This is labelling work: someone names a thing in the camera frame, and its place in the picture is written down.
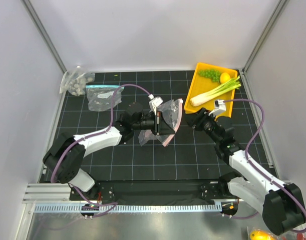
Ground blue zip top bag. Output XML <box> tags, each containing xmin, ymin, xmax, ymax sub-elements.
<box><xmin>86</xmin><ymin>85</ymin><xmax>124</xmax><ymax>112</ymax></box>

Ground clear bag with round pieces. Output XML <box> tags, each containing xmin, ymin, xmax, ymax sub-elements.
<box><xmin>59</xmin><ymin>66</ymin><xmax>95</xmax><ymax>96</ymax></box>

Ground pink zip top bag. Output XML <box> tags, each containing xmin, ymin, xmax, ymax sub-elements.
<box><xmin>138</xmin><ymin>98</ymin><xmax>183</xmax><ymax>147</ymax></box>

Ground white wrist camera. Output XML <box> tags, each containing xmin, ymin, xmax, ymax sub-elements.
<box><xmin>208</xmin><ymin>99</ymin><xmax>226</xmax><ymax>117</ymax></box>
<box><xmin>148</xmin><ymin>94</ymin><xmax>163</xmax><ymax>115</ymax></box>

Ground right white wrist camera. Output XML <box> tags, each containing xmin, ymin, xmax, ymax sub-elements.
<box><xmin>208</xmin><ymin>99</ymin><xmax>226</xmax><ymax>117</ymax></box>

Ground black grid mat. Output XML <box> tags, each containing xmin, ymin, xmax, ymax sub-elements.
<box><xmin>39</xmin><ymin>69</ymin><xmax>278</xmax><ymax>182</ymax></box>

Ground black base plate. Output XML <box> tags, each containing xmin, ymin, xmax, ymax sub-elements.
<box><xmin>82</xmin><ymin>179</ymin><xmax>236</xmax><ymax>205</ymax></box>

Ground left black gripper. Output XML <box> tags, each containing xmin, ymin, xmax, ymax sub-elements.
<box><xmin>132</xmin><ymin>110</ymin><xmax>175</xmax><ymax>136</ymax></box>

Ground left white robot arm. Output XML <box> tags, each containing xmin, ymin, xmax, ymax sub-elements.
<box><xmin>43</xmin><ymin>103</ymin><xmax>162</xmax><ymax>200</ymax></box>

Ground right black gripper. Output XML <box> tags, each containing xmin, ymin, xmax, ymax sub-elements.
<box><xmin>182</xmin><ymin>107</ymin><xmax>221</xmax><ymax>144</ymax></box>

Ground yellow plastic tray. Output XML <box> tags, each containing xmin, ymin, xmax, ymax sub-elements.
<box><xmin>184</xmin><ymin>62</ymin><xmax>238</xmax><ymax>117</ymax></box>

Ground slotted cable duct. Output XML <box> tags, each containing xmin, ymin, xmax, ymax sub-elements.
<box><xmin>34</xmin><ymin>202</ymin><xmax>222</xmax><ymax>214</ymax></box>

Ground yellow lemon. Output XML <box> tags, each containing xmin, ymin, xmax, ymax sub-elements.
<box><xmin>219</xmin><ymin>72</ymin><xmax>231</xmax><ymax>84</ymax></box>

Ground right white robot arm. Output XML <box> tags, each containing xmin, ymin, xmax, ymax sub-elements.
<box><xmin>185</xmin><ymin>108</ymin><xmax>306</xmax><ymax>236</ymax></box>

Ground green leek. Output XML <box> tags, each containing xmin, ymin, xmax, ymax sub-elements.
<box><xmin>190</xmin><ymin>76</ymin><xmax>241</xmax><ymax>107</ymax></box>

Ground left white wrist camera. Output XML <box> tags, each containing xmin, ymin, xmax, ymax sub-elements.
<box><xmin>148</xmin><ymin>94</ymin><xmax>163</xmax><ymax>115</ymax></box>

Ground yellow toy fruit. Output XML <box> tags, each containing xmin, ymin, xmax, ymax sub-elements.
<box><xmin>249</xmin><ymin>229</ymin><xmax>271</xmax><ymax>240</ymax></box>

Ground green grape bunch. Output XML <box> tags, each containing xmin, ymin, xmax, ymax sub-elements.
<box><xmin>198</xmin><ymin>69</ymin><xmax>221</xmax><ymax>83</ymax></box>

